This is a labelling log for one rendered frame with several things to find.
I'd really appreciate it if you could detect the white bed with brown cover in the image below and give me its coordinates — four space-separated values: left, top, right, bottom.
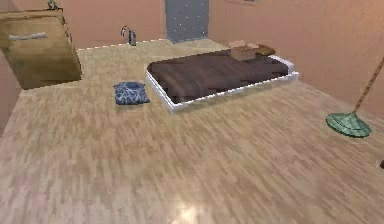
145 49 300 116

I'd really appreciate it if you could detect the blue patterned cushion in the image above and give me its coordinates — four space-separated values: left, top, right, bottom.
112 81 151 106

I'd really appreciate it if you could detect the brown cardboard box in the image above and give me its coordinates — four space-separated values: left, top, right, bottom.
228 40 261 62

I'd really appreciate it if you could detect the grey room door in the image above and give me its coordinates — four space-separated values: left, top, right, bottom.
163 0 210 43

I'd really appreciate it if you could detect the brown pillow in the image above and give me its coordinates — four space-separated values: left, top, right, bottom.
255 44 277 57

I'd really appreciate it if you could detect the small grey metal object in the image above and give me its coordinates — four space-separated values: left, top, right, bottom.
120 25 138 47

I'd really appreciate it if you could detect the green base floor lamp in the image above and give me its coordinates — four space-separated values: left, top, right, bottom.
325 56 384 138

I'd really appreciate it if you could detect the wooden chest of drawers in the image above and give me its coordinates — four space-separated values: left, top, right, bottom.
0 8 83 91

